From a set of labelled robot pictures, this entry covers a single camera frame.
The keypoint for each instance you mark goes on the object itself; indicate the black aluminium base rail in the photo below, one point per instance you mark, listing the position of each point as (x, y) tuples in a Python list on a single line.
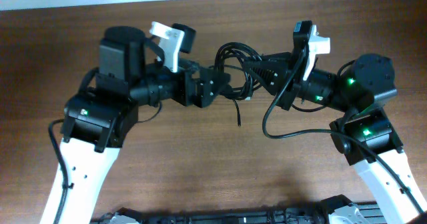
[(336, 209)]

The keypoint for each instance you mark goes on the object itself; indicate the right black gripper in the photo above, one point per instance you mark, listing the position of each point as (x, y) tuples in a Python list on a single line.
[(269, 71)]

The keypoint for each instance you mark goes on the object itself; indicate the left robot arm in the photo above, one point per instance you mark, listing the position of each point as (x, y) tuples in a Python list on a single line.
[(135, 69)]

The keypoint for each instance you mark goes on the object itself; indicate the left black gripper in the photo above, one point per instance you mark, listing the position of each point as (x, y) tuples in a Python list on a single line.
[(200, 94)]

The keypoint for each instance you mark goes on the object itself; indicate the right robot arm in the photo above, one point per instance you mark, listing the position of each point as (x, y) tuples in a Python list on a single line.
[(364, 133)]

